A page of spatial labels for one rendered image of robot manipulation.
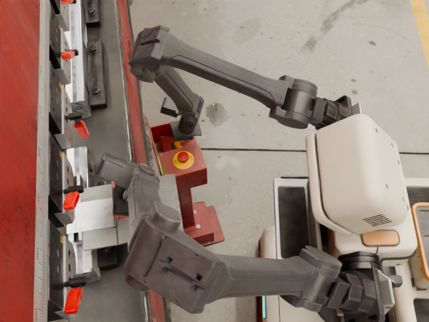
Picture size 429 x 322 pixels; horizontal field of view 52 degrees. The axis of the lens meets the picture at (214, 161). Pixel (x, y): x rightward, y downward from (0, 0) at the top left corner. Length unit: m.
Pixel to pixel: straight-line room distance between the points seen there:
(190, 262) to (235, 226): 1.69
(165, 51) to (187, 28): 2.09
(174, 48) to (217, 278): 0.56
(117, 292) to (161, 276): 0.69
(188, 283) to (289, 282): 0.23
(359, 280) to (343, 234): 0.10
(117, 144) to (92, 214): 0.33
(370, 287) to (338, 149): 0.28
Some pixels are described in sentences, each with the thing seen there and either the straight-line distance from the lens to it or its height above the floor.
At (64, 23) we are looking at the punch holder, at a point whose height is 1.22.
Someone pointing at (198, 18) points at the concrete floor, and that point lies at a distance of 3.14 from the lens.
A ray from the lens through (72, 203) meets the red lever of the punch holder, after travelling 0.91.
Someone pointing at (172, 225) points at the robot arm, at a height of 1.54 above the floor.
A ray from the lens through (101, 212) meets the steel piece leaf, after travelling 1.24.
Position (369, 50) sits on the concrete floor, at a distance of 3.08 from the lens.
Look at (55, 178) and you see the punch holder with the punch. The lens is 0.96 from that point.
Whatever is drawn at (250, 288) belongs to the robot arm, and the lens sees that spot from 0.68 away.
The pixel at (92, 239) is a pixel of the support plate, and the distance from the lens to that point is 1.22.
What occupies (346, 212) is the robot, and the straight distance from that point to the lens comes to 0.87.
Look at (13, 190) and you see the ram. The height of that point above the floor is 1.50.
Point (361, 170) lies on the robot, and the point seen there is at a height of 1.38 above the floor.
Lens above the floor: 2.10
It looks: 60 degrees down
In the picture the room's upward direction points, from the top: 1 degrees counter-clockwise
